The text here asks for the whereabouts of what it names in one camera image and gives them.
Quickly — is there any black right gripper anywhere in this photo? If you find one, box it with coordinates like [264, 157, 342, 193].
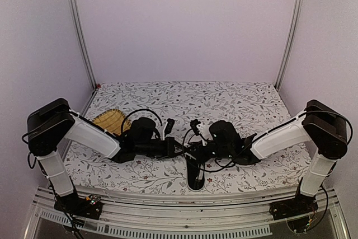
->
[188, 141, 233, 165]

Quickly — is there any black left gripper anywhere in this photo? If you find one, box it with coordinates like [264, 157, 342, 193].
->
[135, 137, 188, 160]

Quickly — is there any black white canvas sneaker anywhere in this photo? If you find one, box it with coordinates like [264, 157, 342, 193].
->
[185, 154, 205, 191]

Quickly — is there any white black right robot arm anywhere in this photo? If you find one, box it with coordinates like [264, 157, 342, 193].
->
[182, 100, 353, 214]

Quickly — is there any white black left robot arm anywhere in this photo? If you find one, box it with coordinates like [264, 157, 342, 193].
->
[21, 98, 182, 213]

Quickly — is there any yellow woven bamboo basket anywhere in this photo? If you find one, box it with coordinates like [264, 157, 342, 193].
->
[92, 109, 131, 135]

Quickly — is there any floral patterned table mat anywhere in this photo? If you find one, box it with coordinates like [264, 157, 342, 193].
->
[60, 81, 316, 196]

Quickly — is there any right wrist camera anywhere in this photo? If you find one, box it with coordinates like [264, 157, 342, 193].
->
[190, 119, 210, 146]

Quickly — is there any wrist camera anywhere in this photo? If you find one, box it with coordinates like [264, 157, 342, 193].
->
[190, 119, 210, 146]
[160, 119, 175, 140]

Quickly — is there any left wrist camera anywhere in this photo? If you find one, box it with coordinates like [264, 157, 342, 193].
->
[160, 119, 175, 140]

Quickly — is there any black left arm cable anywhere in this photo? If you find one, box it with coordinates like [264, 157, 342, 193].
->
[120, 109, 163, 136]

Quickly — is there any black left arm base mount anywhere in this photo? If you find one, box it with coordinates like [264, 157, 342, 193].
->
[54, 193, 103, 220]

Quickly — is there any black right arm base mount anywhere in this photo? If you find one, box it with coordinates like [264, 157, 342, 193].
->
[269, 194, 318, 220]

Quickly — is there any left rear aluminium frame post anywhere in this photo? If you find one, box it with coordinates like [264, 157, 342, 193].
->
[68, 0, 97, 90]

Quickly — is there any aluminium frame post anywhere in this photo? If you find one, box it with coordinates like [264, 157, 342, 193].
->
[274, 0, 304, 92]
[68, 0, 97, 90]

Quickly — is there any right rear aluminium frame post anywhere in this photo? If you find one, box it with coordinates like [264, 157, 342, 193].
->
[274, 0, 304, 92]

